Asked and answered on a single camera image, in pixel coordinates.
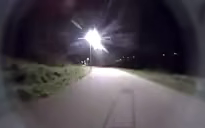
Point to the street lamp pole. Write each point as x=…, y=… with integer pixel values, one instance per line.
x=90, y=55

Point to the grey paved path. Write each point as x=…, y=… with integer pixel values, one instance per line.
x=123, y=100

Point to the grass verge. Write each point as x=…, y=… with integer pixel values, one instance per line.
x=43, y=78
x=166, y=80

